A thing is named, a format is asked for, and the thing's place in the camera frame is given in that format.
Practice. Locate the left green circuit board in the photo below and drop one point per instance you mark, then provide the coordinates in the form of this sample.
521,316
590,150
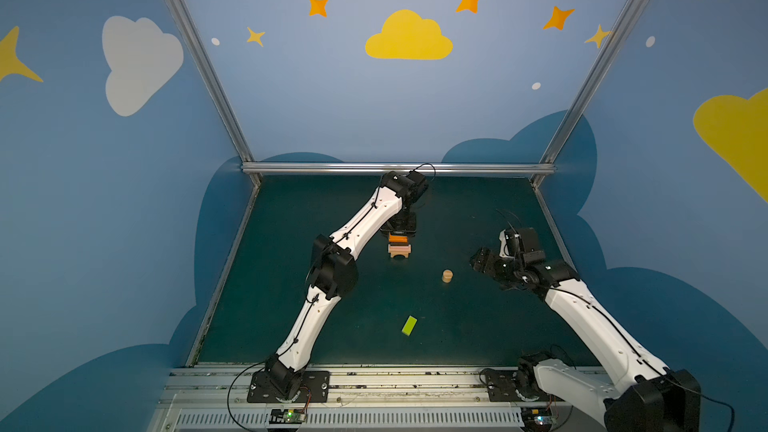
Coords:
287,417

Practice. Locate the right side floor rail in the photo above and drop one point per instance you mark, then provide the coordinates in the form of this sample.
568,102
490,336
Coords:
555,231

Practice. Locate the left corner aluminium post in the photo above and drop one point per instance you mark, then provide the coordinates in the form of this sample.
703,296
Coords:
192,39

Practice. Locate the orange wood block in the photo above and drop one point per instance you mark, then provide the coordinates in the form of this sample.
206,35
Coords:
395,239

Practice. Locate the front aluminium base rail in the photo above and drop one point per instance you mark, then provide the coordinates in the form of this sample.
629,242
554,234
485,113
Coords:
360,398

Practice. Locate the corner aluminium post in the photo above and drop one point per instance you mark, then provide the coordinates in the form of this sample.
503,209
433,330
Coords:
192,39
622,28

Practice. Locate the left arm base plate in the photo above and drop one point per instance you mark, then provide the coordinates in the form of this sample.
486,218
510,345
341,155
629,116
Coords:
314,385

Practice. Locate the right green circuit board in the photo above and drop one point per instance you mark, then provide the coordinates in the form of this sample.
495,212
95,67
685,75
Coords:
536,420

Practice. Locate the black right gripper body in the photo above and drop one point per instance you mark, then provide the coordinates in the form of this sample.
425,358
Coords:
491,264

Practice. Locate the right corner aluminium post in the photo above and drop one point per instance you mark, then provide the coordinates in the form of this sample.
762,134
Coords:
622,28

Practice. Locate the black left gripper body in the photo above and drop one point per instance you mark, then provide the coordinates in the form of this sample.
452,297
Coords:
398,230

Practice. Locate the floor rail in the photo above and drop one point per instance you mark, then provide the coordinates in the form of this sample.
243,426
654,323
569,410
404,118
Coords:
555,231
203,330

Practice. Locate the lime green wood block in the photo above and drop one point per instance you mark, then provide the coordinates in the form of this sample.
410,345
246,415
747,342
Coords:
409,325

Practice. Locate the back horizontal aluminium rail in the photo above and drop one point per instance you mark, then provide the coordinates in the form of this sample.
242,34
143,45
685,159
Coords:
359,169

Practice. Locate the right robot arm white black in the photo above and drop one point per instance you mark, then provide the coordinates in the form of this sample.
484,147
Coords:
639,392

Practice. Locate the green circuit board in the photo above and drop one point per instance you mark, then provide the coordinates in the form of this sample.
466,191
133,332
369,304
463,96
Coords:
287,417
536,420

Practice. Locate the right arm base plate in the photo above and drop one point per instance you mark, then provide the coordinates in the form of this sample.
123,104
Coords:
512,386

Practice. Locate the left side floor rail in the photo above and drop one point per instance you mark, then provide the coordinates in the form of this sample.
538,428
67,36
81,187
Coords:
203,330

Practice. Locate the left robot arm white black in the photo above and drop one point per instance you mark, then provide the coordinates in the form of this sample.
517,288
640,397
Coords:
333,273

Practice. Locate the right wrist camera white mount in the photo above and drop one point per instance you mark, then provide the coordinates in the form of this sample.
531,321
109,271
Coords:
503,238

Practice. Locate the pink wood block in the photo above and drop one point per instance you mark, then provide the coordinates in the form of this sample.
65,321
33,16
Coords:
399,249

